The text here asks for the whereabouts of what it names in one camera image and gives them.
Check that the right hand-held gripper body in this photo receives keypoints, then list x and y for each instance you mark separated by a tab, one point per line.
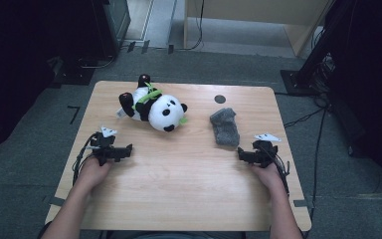
263	154

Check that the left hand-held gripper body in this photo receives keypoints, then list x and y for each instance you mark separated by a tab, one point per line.
107	149

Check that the grey fuzzy sock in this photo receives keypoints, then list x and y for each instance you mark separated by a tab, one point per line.
225	129

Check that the panda plush toy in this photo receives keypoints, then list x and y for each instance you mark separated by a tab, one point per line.
160	113

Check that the person's right hand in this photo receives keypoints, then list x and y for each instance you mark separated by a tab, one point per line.
270	176

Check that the person's left hand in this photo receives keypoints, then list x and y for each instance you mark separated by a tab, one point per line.
93	174

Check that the black angled floor tape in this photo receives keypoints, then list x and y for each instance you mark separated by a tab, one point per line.
74	114

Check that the black round table grommet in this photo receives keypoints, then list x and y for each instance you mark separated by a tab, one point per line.
220	99

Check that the grey tape strip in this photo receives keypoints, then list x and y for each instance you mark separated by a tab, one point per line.
57	201
300	203

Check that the black flat stand base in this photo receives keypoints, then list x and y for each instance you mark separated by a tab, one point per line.
74	74

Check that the person's grey clothing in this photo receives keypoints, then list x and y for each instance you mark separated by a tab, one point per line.
179	235

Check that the black metal stand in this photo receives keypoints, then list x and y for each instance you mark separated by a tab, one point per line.
315	53

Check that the black equipment cabinet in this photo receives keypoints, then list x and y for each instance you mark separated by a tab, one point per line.
112	23

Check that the dark curtain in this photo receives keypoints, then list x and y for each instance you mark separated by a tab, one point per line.
374	83
10	66

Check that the light wooden cabinet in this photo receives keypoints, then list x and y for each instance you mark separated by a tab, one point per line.
252	10

